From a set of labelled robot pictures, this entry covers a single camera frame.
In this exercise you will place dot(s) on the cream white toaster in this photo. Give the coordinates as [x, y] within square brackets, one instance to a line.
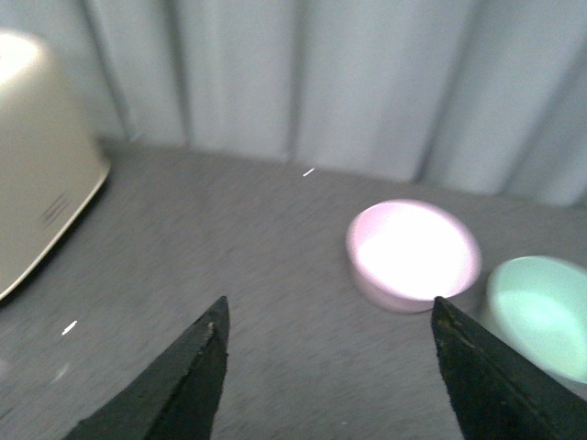
[51, 166]

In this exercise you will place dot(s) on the grey pleated curtain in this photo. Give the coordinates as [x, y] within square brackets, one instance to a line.
[479, 96]

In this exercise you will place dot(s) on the pink plastic bowl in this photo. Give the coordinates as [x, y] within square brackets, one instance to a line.
[403, 254]

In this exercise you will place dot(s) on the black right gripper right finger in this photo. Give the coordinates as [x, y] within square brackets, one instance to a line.
[496, 393]

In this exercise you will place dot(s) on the green plastic bowl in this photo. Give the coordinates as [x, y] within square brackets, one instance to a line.
[537, 306]

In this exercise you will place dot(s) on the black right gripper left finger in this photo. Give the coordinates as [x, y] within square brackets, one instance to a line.
[177, 395]

